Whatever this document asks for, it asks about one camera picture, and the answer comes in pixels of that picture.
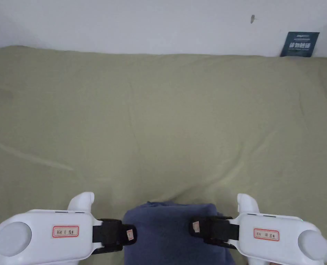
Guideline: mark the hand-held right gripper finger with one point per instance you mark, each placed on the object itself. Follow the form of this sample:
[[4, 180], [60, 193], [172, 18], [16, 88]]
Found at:
[[221, 245], [210, 229]]

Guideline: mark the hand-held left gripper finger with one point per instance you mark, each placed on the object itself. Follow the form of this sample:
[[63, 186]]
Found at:
[[111, 248], [116, 232]]

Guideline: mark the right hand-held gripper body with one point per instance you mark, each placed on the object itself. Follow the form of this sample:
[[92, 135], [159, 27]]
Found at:
[[279, 240]]

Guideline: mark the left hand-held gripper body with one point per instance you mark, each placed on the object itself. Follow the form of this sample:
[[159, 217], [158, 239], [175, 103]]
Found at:
[[42, 234]]

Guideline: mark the dark blue garment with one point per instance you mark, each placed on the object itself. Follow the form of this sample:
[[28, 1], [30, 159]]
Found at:
[[160, 237]]

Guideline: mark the bed with pale green sheet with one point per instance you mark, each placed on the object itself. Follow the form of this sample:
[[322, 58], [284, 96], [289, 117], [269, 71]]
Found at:
[[152, 124]]

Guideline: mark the dark blue printed card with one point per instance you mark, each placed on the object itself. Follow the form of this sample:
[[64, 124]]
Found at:
[[299, 45]]

